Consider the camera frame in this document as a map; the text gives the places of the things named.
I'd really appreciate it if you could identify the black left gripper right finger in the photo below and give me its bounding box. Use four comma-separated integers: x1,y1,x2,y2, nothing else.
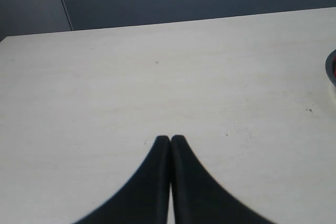
171,135,272,223

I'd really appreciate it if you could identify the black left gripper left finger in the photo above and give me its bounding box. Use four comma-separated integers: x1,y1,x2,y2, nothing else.
77,135,171,223

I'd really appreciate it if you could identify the round steel bowl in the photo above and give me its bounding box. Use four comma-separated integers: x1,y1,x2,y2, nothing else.
325,50,336,87

